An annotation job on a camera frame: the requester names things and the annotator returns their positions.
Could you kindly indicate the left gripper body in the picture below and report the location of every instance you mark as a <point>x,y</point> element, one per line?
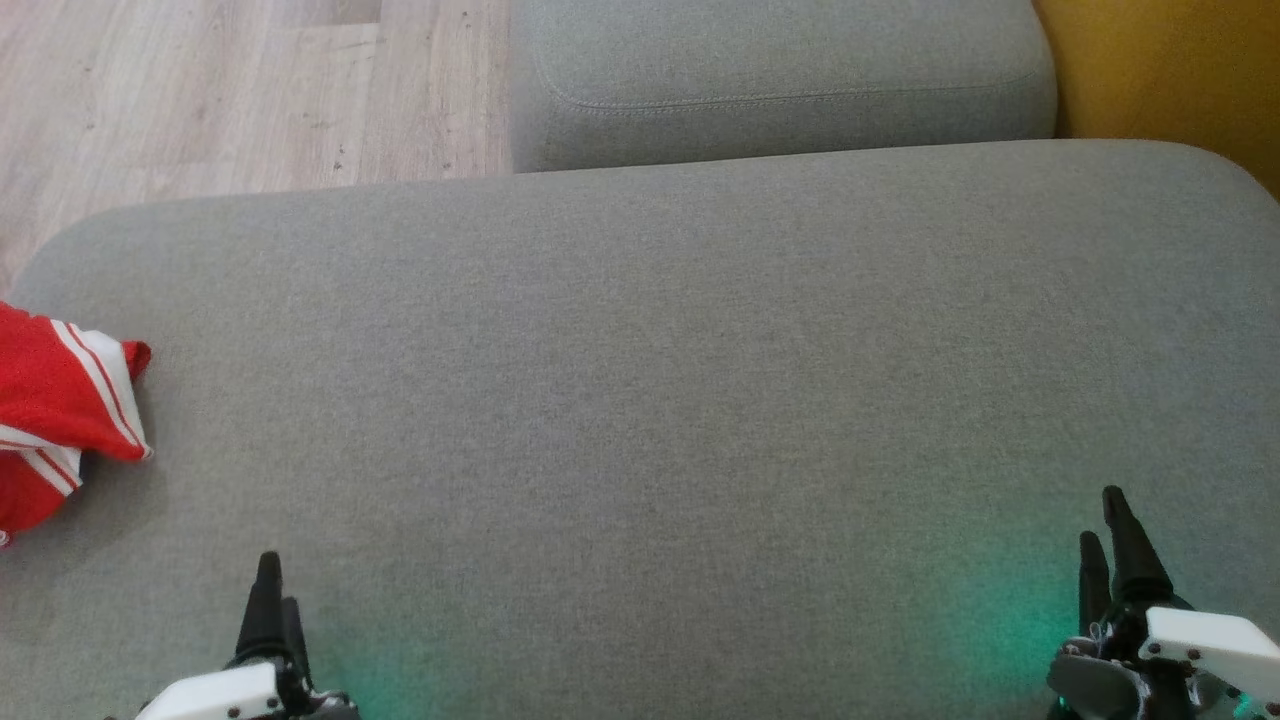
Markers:
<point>225,698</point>

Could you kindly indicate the yellow sofa back cushion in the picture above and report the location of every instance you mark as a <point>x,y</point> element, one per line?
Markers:
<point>1180,70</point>

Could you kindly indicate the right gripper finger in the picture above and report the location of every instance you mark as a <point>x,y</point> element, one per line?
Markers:
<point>1135,565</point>
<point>1094,590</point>

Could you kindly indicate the red white number jersey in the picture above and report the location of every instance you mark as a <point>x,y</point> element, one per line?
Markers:
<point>50,390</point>

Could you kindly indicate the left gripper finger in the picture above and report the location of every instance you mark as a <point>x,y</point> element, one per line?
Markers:
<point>296,645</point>
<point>264,610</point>

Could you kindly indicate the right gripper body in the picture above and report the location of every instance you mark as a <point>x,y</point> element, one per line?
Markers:
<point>1200,640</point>

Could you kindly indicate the large grey sofa seat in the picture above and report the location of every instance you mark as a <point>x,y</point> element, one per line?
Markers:
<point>640,420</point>

